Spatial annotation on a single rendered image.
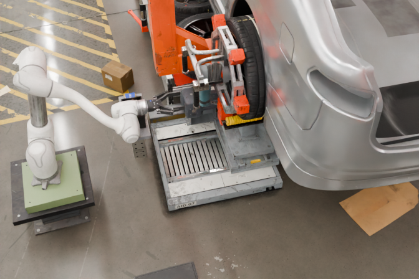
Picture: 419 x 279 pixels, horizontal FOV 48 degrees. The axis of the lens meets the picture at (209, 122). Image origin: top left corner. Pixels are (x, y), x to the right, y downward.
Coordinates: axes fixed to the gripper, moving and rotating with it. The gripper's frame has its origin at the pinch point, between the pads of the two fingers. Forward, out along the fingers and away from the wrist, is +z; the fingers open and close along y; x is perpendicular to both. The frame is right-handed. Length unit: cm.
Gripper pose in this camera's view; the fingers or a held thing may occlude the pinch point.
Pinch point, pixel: (179, 100)
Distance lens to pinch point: 289.4
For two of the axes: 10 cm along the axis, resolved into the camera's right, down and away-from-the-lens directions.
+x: 0.0, -6.9, -7.3
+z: 9.7, -1.7, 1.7
